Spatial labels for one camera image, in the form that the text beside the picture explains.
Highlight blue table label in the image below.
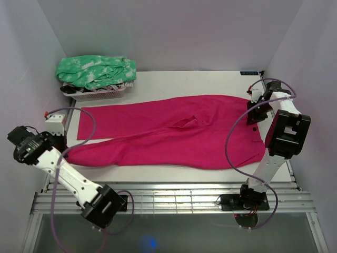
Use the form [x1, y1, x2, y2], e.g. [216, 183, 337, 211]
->
[240, 71, 259, 76]

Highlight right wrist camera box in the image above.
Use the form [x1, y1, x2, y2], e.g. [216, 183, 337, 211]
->
[247, 86, 263, 104]

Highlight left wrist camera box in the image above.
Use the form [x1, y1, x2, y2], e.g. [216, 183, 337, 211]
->
[45, 112, 66, 137]

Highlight pink trousers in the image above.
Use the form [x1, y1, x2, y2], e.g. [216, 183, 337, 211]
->
[67, 95, 265, 170]

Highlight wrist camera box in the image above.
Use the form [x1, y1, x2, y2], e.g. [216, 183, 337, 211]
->
[45, 112, 66, 137]
[247, 86, 263, 104]

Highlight white plastic basket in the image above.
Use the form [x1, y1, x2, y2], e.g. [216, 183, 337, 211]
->
[60, 85, 126, 101]

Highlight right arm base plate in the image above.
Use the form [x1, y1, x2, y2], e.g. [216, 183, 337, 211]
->
[215, 194, 270, 211]

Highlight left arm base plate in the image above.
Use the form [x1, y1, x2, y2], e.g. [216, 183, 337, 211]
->
[118, 194, 128, 212]

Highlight green white patterned garment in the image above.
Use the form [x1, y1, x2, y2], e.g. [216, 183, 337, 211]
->
[56, 55, 136, 90]

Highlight aluminium front rail frame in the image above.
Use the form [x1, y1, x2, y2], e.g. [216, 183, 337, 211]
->
[23, 160, 329, 252]

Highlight black white clothes in basket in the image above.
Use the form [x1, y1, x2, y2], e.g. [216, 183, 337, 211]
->
[60, 82, 134, 94]

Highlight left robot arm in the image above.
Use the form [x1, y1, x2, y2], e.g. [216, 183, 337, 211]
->
[7, 126, 127, 229]

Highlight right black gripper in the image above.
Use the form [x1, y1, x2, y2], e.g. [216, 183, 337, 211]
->
[246, 100, 273, 125]

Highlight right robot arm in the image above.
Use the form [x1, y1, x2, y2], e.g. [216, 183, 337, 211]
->
[237, 79, 311, 209]

